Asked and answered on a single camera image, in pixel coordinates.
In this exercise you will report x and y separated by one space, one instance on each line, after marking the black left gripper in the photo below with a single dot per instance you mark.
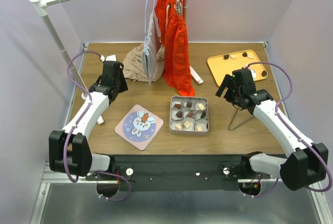
124 87

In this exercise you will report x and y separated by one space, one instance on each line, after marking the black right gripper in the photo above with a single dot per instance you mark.
228 81

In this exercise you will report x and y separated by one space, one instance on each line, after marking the metal tongs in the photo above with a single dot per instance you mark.
239 118

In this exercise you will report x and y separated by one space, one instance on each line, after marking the white chocolate cube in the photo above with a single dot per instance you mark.
201 107

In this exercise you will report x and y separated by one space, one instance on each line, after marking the pink tin lid with bunny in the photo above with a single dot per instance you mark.
139 127

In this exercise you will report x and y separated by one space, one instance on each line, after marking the dark brown chocolate cube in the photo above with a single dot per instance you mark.
189 104

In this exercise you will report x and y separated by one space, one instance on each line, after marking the brown chocolate cell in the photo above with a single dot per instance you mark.
190 114

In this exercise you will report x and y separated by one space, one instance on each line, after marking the pink chocolate tin box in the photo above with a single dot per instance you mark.
195 121

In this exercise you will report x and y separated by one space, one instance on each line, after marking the dark round chocolate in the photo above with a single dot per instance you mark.
179 114

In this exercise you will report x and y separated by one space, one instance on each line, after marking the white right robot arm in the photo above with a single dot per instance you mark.
305 162

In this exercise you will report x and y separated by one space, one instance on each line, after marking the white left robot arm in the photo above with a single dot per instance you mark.
69 150

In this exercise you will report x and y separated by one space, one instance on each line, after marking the beige cloth pile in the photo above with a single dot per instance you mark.
133 67

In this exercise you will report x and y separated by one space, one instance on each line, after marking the orange tray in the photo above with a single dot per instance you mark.
219 67

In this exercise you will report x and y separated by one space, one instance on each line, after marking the grey hanging towel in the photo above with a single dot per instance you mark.
150 49

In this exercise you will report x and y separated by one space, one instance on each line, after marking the orange hanging garment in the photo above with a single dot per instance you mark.
174 39

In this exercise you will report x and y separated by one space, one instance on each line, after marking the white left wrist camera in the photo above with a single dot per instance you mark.
111 58

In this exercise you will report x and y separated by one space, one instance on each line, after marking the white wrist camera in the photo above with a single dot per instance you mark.
253 74
111 58

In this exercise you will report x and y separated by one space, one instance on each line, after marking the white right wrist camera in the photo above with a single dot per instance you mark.
253 74

